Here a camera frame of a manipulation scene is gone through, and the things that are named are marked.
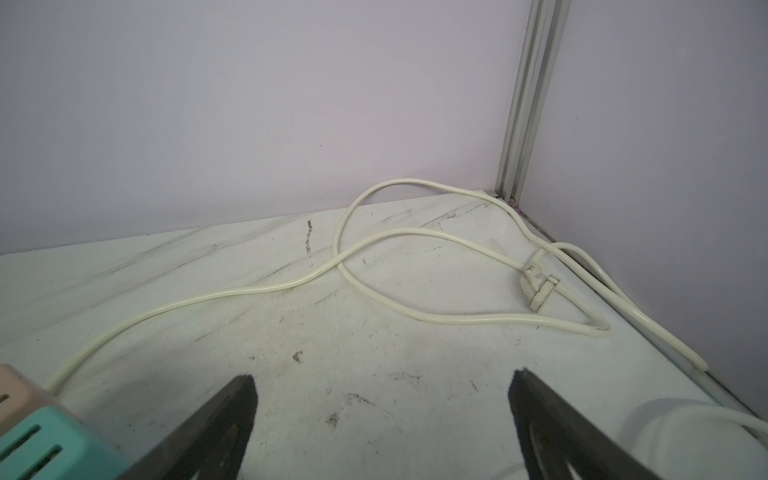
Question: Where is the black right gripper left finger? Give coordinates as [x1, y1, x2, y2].
[120, 375, 258, 479]

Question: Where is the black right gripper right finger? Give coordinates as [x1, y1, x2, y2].
[508, 369, 657, 479]

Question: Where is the green plug on teal strip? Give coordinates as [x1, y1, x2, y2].
[1, 406, 131, 480]

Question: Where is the pink plug on teal strip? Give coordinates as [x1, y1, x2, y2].
[0, 364, 57, 435]

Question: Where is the white power strip cable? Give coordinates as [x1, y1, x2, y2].
[45, 178, 768, 439]

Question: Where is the aluminium frame corner post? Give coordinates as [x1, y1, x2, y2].
[495, 0, 571, 204]

